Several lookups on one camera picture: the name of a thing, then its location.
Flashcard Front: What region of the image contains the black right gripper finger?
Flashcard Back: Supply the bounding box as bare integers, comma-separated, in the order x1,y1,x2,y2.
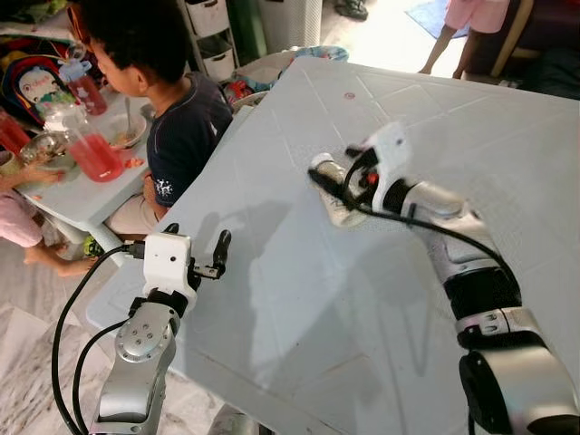
308,169,354,200

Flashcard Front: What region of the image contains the clear plastic bottle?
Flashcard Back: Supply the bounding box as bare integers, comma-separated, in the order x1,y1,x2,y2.
308,152,371,229

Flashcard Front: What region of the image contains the boy in dark shirt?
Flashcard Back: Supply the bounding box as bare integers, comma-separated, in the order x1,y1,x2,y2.
68,0,235,238

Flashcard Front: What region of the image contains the clear pitcher of red drink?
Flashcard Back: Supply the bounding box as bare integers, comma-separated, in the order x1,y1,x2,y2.
53,101,128,184

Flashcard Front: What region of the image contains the bowl with spoon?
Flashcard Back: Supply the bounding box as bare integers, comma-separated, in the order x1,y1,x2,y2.
98,113,150,150

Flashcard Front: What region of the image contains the red snack packet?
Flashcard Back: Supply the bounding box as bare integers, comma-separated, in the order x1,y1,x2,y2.
222,80,256,105

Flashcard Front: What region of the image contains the metal bowl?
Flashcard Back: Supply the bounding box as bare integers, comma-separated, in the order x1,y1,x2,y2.
18,131,72,171

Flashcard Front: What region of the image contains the grey robot leg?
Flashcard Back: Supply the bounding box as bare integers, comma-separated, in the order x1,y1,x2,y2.
207,406,273,435

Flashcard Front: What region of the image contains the red bottle with blue lid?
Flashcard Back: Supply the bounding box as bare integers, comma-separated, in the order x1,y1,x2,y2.
59,53,110,117

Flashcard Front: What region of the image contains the person in pink clothes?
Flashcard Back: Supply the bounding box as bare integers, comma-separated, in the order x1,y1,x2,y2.
0,163,101,277

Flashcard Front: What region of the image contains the white bin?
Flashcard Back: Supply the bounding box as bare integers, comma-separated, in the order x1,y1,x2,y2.
258,0,324,55

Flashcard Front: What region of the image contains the black shoe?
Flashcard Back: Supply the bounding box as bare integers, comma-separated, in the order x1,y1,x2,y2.
333,0,371,22

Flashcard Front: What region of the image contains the green cylinder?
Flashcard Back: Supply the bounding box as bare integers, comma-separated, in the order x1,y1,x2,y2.
227,0,268,64

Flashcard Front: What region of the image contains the blue floor mat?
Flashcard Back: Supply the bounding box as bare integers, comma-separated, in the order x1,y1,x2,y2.
404,0,472,40

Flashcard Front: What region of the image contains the red cup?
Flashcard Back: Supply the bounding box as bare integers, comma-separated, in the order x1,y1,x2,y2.
0,111,30,155

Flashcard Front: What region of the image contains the colourful cartoon backpack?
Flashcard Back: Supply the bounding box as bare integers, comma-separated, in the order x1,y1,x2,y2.
0,36,92,128

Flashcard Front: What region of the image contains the white drawer cabinet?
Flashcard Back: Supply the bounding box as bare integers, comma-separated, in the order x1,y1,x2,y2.
177,0,238,82

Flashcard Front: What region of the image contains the girl in pink shorts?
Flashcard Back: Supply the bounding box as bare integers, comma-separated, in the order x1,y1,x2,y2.
419,0,513,78

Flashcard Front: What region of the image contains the purple armchair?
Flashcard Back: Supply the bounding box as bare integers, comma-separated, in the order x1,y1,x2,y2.
462,0,580,96

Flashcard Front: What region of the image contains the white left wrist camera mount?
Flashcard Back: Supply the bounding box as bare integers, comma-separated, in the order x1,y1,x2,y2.
142,233,196,295

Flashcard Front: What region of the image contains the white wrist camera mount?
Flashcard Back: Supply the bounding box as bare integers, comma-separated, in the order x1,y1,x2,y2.
142,233,196,295
361,121,413,196

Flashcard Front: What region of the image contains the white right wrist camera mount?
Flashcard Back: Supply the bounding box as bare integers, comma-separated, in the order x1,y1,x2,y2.
361,121,413,196

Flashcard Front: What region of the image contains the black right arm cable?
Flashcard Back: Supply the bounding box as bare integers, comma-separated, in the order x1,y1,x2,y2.
341,145,519,286

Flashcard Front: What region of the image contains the long black left arm cable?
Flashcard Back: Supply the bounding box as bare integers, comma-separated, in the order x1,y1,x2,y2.
52,240,146,435

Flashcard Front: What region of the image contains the short black left arm cable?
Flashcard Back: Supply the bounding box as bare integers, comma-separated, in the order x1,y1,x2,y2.
71,319,128,435

